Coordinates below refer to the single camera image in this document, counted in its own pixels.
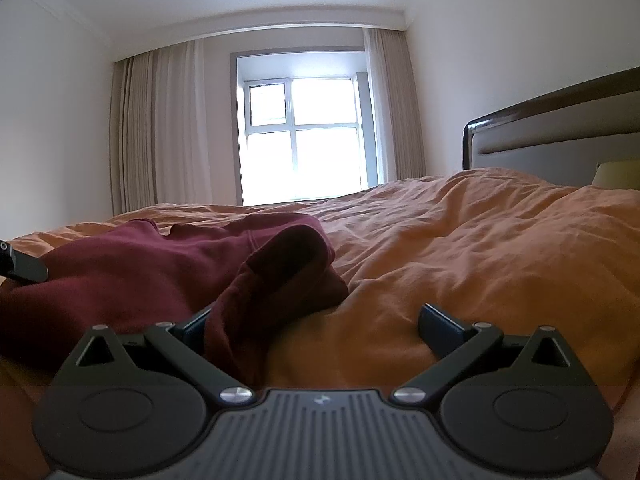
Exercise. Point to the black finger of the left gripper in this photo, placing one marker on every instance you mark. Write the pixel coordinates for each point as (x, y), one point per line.
(21, 268)

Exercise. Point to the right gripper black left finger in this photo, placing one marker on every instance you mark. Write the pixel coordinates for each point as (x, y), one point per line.
(133, 406)

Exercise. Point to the white framed window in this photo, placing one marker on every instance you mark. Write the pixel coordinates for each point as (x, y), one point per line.
(304, 123)

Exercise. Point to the beige left curtain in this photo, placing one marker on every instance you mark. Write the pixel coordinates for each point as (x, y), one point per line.
(159, 147)

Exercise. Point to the maroon long-sleeve shirt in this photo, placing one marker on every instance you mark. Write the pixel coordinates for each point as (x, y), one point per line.
(253, 279)

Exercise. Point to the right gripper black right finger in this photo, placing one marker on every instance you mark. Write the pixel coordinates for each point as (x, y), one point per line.
(518, 405)

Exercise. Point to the orange duvet cover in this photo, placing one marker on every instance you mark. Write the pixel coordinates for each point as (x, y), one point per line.
(484, 245)

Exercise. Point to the dark padded headboard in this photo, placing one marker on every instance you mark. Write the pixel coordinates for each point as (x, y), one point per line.
(563, 136)

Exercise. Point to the beige right curtain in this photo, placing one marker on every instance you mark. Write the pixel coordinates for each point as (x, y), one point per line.
(399, 148)

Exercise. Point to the yellow-green pillow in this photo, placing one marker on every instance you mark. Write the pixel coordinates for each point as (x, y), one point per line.
(619, 175)

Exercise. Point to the beige curtain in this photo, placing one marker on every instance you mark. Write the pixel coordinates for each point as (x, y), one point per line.
(399, 148)
(159, 147)

